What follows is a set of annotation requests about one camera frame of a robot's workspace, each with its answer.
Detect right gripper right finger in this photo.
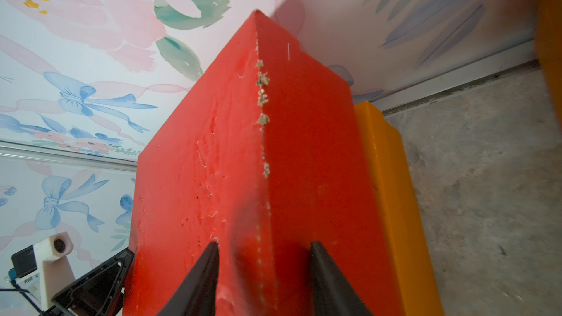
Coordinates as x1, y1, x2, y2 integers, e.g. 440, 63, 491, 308
310, 241, 373, 316

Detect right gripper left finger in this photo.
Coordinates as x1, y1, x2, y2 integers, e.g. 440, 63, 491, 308
157, 241, 220, 316

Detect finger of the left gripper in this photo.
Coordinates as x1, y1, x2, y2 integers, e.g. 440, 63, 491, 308
51, 248, 134, 316

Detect red shoebox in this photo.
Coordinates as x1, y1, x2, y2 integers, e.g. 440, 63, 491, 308
123, 11, 404, 315

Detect orange shoebox in middle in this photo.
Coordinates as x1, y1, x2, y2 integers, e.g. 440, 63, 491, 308
354, 102, 444, 315

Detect orange shoebox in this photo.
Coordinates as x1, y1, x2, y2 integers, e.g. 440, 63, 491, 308
535, 0, 561, 121
354, 102, 444, 315

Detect orange shoebox at right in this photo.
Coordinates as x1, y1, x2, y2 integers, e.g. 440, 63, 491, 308
535, 0, 561, 121

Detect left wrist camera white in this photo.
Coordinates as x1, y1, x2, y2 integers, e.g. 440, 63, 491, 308
11, 232, 76, 312

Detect left corner aluminium post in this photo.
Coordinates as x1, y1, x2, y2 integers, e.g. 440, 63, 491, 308
1, 141, 137, 172

